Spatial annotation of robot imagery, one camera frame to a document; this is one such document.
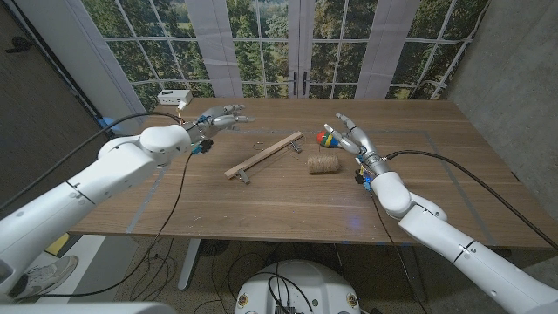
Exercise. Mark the colourful striped wooden maraca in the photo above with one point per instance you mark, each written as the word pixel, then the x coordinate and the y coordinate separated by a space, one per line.
pixel 327 139

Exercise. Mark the yellow and black object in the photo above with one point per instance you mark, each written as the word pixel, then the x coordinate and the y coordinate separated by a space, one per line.
pixel 59 244

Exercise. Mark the white robot torso base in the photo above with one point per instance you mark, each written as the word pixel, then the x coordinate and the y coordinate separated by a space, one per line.
pixel 301 288

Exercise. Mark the printed window forest backdrop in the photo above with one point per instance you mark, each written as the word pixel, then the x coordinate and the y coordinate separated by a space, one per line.
pixel 349 43

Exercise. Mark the white power strip box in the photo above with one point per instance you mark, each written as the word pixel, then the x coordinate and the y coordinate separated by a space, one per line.
pixel 174 97

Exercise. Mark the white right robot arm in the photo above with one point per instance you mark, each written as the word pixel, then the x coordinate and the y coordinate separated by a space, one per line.
pixel 457 244

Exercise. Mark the small blue object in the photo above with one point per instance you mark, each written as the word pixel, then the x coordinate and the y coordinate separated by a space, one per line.
pixel 109 123

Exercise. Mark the grey table leg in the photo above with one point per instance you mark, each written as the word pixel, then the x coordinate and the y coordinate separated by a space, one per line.
pixel 414 275

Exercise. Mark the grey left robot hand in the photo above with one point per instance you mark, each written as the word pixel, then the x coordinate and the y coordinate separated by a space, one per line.
pixel 218 120

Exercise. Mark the grey sneaker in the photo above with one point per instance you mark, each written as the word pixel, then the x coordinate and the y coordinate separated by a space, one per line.
pixel 43 277

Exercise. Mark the black wall hook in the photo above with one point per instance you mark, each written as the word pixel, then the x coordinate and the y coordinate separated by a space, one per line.
pixel 18 43

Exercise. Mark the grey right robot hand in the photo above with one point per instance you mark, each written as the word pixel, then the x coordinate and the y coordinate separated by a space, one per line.
pixel 359 139

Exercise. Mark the white table leg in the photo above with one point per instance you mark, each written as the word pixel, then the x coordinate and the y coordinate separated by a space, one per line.
pixel 189 266

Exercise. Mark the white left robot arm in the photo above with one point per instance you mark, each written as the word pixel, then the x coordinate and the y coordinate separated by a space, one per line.
pixel 87 187

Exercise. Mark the wooden clip hanger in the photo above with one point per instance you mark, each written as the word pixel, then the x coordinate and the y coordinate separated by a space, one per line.
pixel 263 154

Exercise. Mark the brown twine spool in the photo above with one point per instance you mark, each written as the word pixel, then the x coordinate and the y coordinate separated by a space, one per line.
pixel 323 164

